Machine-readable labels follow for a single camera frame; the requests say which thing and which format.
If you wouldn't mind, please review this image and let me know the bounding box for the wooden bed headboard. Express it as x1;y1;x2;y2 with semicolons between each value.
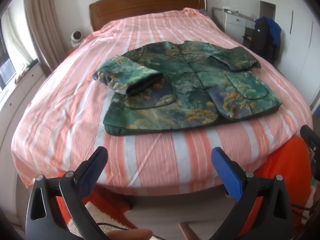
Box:
89;0;208;32

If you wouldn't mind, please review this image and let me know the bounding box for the blue hanging cloth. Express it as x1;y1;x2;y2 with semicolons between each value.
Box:
265;17;282;46

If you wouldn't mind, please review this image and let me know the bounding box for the beige curtain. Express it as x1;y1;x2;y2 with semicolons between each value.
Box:
24;0;63;73

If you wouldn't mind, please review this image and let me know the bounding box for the black hanging jacket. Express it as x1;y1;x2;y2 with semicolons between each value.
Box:
251;17;278;63

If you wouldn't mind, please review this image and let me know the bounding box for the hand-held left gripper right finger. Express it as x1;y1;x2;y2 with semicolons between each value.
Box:
207;147;293;240

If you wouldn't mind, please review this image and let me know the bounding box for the black cable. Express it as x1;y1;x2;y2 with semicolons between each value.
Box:
94;222;137;231

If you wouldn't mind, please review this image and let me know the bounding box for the window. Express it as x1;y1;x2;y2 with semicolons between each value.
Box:
0;11;18;92

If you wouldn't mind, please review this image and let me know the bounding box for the white dresser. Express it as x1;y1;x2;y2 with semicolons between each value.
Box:
212;5;258;48

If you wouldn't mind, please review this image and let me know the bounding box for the person's left hand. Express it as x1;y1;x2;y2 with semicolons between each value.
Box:
104;228;153;240

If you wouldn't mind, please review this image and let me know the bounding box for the white window sill cabinet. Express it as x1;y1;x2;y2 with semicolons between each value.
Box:
0;59;52;160

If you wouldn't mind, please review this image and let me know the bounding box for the white wardrobe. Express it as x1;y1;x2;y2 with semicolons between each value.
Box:
275;0;320;112

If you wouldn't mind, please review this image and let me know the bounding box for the green patterned padded jacket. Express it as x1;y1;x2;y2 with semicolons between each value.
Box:
93;41;283;137

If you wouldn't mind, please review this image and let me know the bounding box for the pink striped bed blanket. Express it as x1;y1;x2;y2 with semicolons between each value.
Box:
11;7;313;188

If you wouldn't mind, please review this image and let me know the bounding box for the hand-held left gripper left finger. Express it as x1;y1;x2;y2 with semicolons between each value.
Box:
25;146;109;240

